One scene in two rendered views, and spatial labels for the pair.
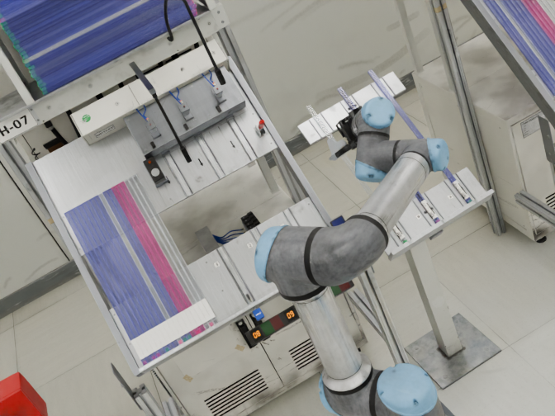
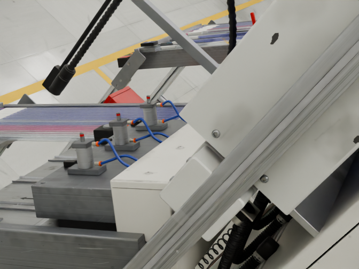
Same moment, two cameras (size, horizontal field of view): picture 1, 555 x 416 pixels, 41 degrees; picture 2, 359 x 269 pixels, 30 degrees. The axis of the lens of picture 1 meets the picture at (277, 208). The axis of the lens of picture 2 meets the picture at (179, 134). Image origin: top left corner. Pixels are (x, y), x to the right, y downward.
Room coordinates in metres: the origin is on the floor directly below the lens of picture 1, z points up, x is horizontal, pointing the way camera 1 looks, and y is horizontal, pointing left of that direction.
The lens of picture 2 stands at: (2.30, -0.72, 1.71)
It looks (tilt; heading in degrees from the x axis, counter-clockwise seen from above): 27 degrees down; 104
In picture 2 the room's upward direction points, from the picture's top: 41 degrees clockwise
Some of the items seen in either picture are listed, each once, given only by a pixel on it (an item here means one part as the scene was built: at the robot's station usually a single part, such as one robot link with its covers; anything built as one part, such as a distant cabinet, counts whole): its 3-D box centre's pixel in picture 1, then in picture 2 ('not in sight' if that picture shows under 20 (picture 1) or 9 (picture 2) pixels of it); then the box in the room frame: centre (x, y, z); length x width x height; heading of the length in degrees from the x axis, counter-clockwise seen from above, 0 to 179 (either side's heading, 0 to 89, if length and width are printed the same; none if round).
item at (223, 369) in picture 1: (234, 297); not in sight; (2.27, 0.30, 0.31); 0.70 x 0.65 x 0.62; 98
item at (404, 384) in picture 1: (407, 399); not in sight; (1.11, -0.08, 0.72); 0.13 x 0.12 x 0.14; 48
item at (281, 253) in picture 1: (327, 328); not in sight; (1.20, 0.01, 0.92); 0.15 x 0.12 x 0.55; 48
